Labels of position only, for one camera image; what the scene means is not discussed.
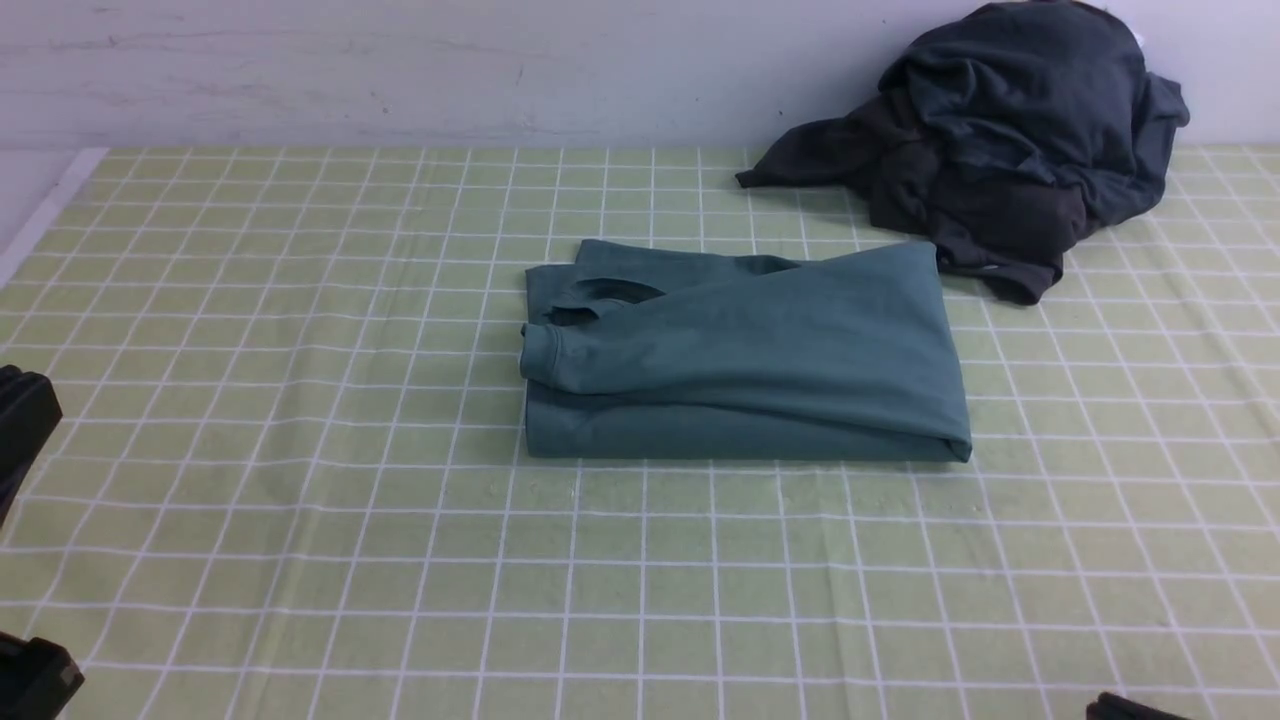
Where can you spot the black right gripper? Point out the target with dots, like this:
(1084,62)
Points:
(1111,706)

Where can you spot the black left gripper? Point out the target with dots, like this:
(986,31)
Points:
(38,677)

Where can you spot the green long-sleeved shirt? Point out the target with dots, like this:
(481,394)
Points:
(648,354)

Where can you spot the dark grey crumpled garment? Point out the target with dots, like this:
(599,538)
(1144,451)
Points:
(1010,233)

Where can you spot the dark teal crumpled garment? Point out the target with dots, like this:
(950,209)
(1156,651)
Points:
(1057,92)

